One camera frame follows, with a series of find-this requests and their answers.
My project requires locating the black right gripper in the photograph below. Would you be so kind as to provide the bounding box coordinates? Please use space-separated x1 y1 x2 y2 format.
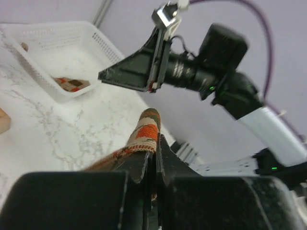
98 27 172 93

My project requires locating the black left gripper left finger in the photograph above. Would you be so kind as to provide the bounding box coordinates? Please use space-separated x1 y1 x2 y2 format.
0 152 150 230

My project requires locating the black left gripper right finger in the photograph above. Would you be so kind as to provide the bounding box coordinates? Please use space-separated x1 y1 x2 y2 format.
156 136 305 230

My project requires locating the argyle sock beige orange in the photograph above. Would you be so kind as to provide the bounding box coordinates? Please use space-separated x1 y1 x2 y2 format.
82 108 161 172

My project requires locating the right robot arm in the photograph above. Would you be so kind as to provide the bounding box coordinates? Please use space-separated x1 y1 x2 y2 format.
98 23 307 187

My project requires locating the wooden hanger stand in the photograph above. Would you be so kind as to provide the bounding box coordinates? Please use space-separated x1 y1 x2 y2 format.
0 109 12 134

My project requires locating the white perforated plastic basket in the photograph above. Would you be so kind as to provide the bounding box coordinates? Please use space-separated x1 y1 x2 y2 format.
4 21 124 104

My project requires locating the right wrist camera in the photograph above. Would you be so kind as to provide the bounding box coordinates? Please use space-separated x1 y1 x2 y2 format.
152 0 190 41

